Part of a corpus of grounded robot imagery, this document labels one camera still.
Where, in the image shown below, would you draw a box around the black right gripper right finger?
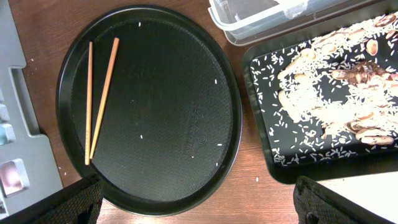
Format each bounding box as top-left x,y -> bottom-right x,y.
294,176 -> 397,223

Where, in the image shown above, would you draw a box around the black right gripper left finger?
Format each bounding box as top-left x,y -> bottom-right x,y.
1,174 -> 103,224

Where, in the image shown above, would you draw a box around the pink plastic cup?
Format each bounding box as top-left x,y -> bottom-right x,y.
1,161 -> 24,197

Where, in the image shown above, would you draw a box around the blue plastic cup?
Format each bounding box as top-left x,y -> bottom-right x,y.
0,123 -> 16,146

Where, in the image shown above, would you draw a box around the wooden chopstick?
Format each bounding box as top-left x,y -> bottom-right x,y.
85,42 -> 93,166
90,37 -> 119,159

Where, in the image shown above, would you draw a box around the rice and food scraps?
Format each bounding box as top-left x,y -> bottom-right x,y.
249,13 -> 397,167

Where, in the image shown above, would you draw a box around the white napkin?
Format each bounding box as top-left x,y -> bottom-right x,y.
275,0 -> 308,19

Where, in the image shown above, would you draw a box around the grey plastic dishwasher rack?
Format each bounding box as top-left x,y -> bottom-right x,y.
1,0 -> 63,219

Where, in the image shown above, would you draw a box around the black rectangular tray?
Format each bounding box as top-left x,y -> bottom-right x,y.
241,0 -> 397,184

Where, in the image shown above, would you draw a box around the round black tray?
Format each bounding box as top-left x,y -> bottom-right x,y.
56,5 -> 243,217

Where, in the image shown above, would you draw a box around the clear plastic bin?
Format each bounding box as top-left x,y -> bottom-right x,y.
208,0 -> 374,47

